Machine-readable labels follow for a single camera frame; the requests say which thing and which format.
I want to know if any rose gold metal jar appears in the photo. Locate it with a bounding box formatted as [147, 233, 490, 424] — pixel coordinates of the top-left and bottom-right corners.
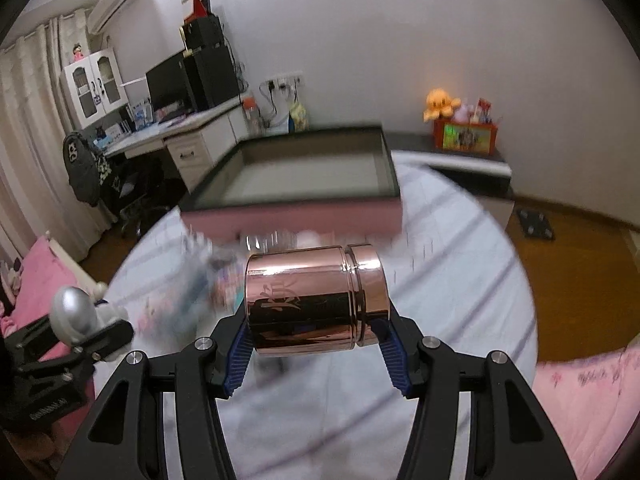
[244, 245, 390, 356]

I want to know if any pink pillow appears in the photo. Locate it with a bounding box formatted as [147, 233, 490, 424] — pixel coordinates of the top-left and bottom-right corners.
[1, 236, 78, 337]

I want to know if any pink blanket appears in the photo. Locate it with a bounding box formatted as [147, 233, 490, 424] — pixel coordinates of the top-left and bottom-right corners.
[534, 346, 639, 479]

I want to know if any beige curtain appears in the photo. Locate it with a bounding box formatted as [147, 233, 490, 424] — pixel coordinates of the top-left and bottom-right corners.
[0, 9, 110, 261]

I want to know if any black office chair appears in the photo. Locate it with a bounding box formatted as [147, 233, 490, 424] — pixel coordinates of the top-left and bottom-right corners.
[62, 131, 182, 240]

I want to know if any white striped round bedspread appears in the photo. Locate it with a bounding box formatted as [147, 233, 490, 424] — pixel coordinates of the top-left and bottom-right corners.
[92, 161, 540, 480]

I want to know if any black floor scale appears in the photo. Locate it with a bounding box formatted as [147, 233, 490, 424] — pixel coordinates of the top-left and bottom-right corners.
[515, 208, 555, 242]

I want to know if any white desk with drawers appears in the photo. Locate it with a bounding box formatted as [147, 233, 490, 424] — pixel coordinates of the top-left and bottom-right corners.
[105, 96, 248, 192]

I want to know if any white glass-door cabinet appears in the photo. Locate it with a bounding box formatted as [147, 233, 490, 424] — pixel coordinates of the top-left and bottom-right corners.
[60, 49, 129, 130]

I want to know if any black white low cabinet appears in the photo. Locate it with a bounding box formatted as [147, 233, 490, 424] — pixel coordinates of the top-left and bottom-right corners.
[384, 132, 515, 229]

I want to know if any black computer monitor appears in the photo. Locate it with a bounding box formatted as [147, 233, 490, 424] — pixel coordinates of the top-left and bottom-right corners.
[145, 52, 191, 112]

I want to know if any orange lid bottle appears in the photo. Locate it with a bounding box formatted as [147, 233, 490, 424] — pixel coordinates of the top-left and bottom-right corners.
[243, 96, 262, 136]

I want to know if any pink black storage box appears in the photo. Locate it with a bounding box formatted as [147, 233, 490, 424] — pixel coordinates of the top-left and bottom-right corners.
[179, 125, 402, 240]

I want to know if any black computer tower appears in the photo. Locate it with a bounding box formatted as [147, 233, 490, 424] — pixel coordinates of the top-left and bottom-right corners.
[182, 44, 241, 112]

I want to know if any red picture storage box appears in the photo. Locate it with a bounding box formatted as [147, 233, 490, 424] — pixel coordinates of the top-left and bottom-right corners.
[433, 119, 498, 155]

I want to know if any yellow snack bag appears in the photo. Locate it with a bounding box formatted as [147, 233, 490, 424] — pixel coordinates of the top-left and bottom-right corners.
[288, 100, 309, 133]

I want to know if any black speaker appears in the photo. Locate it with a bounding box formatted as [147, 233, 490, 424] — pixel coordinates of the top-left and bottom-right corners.
[181, 14, 224, 50]

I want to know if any white air conditioner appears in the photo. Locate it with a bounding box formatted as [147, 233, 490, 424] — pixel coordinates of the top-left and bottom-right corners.
[86, 0, 146, 36]

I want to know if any orange octopus plush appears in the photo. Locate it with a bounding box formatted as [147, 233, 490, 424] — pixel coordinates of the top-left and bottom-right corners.
[423, 88, 461, 122]

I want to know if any wall power strip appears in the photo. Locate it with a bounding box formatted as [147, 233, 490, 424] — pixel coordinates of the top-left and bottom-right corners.
[266, 70, 305, 89]

